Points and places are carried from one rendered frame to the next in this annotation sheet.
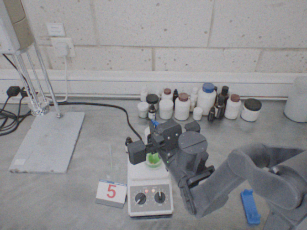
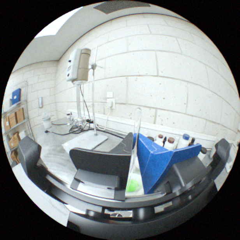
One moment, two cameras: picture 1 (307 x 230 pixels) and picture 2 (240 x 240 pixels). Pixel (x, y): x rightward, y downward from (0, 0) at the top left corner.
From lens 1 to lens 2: 59 cm
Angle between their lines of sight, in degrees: 33
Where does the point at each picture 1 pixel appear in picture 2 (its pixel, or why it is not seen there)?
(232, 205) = not seen: hidden behind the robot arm
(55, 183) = (67, 162)
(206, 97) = (184, 143)
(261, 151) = not seen: outside the picture
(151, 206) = not seen: hidden behind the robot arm
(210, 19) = (186, 96)
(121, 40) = (139, 102)
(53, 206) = (58, 171)
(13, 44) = (72, 74)
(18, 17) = (82, 66)
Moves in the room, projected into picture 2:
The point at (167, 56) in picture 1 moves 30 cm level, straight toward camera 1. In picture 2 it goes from (163, 115) to (160, 135)
